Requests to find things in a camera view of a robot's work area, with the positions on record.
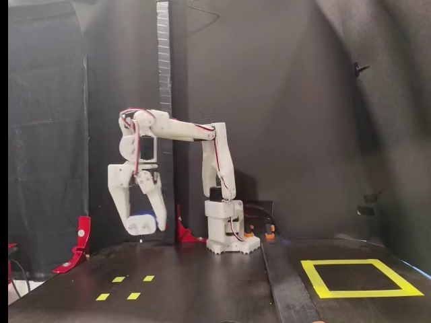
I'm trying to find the black backdrop cloth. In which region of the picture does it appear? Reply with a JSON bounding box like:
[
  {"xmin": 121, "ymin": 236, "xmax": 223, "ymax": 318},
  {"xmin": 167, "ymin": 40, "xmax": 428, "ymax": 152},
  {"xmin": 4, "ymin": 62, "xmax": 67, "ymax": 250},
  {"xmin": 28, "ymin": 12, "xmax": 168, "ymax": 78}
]
[{"xmin": 82, "ymin": 0, "xmax": 431, "ymax": 270}]

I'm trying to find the white robot arm with base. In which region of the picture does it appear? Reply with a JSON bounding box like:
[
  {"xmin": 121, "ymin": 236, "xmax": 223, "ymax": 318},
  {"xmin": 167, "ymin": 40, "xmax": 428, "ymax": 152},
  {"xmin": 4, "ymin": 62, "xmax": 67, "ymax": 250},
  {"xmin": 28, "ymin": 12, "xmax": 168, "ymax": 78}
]
[{"xmin": 117, "ymin": 108, "xmax": 262, "ymax": 256}]

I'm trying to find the black rectangular box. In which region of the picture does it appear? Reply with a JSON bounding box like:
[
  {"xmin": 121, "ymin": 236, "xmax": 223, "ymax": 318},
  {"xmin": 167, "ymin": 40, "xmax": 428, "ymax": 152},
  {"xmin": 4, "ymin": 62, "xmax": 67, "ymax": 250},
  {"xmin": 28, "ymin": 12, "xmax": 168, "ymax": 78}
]
[{"xmin": 244, "ymin": 201, "xmax": 274, "ymax": 223}]

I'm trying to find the thin black cable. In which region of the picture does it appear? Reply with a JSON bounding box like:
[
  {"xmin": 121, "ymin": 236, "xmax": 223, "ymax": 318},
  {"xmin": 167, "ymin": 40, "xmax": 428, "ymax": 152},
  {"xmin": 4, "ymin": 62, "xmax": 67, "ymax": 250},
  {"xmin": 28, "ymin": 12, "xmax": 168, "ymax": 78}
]
[{"xmin": 8, "ymin": 258, "xmax": 32, "ymax": 300}]

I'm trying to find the blue and white charger block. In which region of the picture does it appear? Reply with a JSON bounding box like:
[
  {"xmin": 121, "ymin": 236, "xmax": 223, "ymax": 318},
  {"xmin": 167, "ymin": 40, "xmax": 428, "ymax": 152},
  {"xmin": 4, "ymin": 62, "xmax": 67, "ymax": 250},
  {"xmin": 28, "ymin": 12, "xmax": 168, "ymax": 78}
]
[{"xmin": 126, "ymin": 211, "xmax": 159, "ymax": 236}]

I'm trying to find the black flat table strip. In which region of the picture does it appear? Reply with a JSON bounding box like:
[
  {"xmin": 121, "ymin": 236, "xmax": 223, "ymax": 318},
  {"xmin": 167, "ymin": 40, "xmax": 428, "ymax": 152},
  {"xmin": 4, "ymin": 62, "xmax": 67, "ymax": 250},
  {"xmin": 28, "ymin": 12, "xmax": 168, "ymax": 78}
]
[{"xmin": 261, "ymin": 239, "xmax": 323, "ymax": 323}]

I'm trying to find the red clamp piece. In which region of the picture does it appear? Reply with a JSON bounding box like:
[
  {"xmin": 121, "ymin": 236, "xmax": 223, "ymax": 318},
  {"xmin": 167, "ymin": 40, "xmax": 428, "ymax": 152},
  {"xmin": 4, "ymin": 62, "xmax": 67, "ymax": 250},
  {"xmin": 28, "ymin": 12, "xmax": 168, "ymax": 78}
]
[{"xmin": 8, "ymin": 242, "xmax": 18, "ymax": 285}]

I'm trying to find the tall black foam post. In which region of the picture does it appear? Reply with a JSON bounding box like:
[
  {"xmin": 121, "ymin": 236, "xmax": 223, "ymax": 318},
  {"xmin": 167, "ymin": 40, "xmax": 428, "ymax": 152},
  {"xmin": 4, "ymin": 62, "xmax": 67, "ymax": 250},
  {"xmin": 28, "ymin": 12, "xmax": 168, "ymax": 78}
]
[{"xmin": 156, "ymin": 0, "xmax": 176, "ymax": 246}]

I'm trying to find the yellow tape square outline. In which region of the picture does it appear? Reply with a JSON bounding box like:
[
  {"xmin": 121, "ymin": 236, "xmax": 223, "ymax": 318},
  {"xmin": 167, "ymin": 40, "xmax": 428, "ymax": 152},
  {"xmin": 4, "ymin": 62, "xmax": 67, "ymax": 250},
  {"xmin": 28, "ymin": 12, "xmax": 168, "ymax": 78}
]
[{"xmin": 300, "ymin": 258, "xmax": 424, "ymax": 299}]

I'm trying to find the red angled metal bracket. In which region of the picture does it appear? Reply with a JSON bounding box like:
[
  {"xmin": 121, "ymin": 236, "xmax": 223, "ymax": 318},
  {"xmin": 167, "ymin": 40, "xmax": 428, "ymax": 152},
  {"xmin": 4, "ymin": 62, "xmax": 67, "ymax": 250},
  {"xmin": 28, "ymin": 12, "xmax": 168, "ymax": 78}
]
[{"xmin": 53, "ymin": 215, "xmax": 92, "ymax": 274}]

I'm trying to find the black mesh fabric panel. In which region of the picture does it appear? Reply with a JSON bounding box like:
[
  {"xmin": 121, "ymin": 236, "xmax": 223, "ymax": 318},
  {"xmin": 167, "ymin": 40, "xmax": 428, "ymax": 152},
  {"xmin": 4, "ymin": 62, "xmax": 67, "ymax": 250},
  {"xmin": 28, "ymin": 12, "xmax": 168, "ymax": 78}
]
[{"xmin": 8, "ymin": 0, "xmax": 89, "ymax": 280}]

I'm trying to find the red corner bracket with bolt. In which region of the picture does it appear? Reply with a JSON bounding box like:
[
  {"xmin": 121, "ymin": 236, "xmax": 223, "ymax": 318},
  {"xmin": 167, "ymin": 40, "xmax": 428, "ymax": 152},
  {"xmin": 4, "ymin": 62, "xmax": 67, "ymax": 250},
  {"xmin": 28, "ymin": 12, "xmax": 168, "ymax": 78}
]
[{"xmin": 176, "ymin": 204, "xmax": 208, "ymax": 244}]

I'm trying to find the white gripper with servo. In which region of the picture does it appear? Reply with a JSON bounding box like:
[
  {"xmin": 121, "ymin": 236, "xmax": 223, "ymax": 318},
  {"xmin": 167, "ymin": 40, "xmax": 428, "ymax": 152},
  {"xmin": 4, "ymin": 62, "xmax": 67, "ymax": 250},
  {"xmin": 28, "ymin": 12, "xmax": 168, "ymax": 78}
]
[{"xmin": 106, "ymin": 160, "xmax": 169, "ymax": 233}]

